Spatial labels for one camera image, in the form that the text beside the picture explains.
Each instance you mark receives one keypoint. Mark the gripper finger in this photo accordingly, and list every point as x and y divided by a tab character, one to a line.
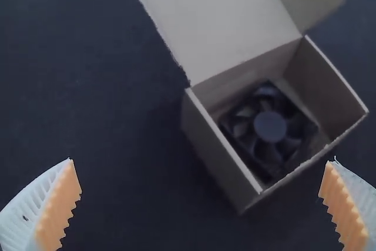
349	212
29	218

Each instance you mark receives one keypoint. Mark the cardboard box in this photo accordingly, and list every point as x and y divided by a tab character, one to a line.
211	27

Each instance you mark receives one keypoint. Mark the black square fan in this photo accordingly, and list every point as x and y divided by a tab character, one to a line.
268	124

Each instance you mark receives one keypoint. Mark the black mat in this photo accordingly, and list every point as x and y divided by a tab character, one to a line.
73	71

